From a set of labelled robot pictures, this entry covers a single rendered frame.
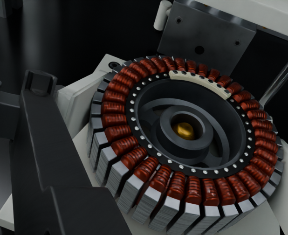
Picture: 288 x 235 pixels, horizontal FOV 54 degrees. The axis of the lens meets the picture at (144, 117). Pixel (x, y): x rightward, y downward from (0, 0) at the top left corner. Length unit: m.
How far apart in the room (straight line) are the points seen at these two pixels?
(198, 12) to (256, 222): 0.17
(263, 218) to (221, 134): 0.06
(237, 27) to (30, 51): 0.17
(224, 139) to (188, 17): 0.12
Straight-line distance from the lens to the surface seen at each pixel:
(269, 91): 0.24
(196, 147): 0.16
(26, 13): 0.30
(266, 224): 0.19
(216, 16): 0.26
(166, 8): 0.27
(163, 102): 0.19
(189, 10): 0.26
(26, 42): 0.27
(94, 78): 0.16
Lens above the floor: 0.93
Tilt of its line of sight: 47 degrees down
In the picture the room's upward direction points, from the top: 21 degrees clockwise
